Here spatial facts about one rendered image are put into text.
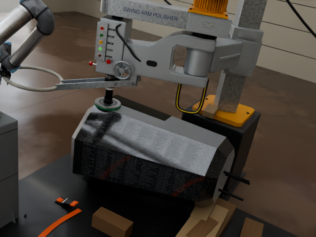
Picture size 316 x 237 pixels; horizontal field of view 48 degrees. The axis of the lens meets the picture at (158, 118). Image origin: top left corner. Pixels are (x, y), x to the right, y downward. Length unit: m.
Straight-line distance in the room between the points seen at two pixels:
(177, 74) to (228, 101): 0.81
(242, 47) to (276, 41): 5.42
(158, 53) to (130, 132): 0.65
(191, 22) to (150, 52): 0.38
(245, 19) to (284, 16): 5.32
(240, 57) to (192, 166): 1.08
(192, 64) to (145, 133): 0.64
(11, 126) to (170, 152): 1.13
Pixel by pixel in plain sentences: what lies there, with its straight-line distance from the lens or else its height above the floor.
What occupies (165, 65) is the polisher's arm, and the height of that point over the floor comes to 1.27.
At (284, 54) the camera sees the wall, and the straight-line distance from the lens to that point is 8.51.
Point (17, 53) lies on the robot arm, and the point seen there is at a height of 1.21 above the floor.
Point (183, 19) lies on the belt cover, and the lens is 2.58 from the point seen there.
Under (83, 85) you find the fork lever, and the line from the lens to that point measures 2.93.
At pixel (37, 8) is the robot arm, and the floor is 1.57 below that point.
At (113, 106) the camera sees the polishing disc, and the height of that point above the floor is 0.83.
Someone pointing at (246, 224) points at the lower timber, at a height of 0.11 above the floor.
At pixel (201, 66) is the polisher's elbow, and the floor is 1.31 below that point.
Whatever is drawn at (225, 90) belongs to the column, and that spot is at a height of 0.99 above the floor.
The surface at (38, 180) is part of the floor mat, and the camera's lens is 3.39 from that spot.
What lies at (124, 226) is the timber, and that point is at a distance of 2.79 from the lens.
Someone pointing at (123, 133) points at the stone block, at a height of 0.71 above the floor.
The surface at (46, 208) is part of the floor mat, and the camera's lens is 3.10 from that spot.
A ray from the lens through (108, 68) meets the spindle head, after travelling 2.77.
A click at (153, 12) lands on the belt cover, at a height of 1.63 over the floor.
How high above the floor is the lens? 2.02
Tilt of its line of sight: 25 degrees down
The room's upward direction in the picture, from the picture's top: 10 degrees clockwise
